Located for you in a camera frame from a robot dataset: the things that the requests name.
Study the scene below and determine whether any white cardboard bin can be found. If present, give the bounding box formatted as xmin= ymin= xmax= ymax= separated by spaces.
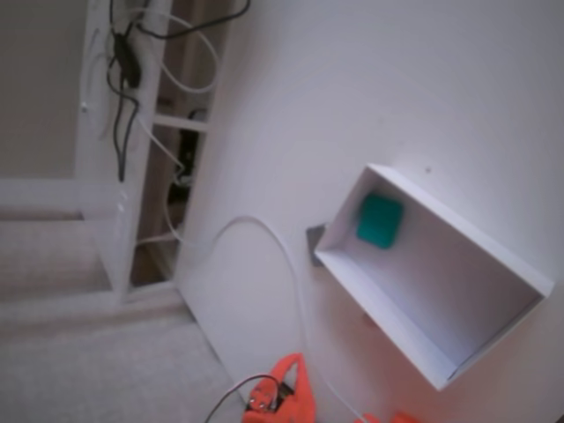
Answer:
xmin=313 ymin=162 xmax=555 ymax=392

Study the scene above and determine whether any green rounded cube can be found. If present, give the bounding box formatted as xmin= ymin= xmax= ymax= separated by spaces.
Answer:
xmin=354 ymin=191 xmax=404 ymax=252

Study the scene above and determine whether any black servo wire loop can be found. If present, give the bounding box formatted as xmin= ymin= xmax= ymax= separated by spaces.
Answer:
xmin=204 ymin=374 xmax=277 ymax=423

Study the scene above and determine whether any long white power cable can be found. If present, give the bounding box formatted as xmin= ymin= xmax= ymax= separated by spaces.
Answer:
xmin=175 ymin=214 xmax=367 ymax=422

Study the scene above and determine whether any thin white cable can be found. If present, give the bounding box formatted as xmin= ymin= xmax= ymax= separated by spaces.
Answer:
xmin=137 ymin=113 xmax=189 ymax=246

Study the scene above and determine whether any black cable with inline adapter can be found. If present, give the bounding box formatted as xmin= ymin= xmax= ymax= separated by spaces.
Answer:
xmin=105 ymin=0 xmax=252 ymax=182

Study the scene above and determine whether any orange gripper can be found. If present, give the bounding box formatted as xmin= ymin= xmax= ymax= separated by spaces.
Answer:
xmin=241 ymin=352 xmax=317 ymax=423

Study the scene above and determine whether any white looped cable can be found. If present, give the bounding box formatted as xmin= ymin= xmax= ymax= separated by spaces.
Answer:
xmin=131 ymin=8 xmax=220 ymax=96

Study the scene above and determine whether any grey small tin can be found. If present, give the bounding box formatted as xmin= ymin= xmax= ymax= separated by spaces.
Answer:
xmin=306 ymin=223 xmax=330 ymax=268

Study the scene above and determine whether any white metal frame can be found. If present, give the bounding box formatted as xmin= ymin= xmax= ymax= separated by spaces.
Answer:
xmin=0 ymin=0 xmax=213 ymax=306

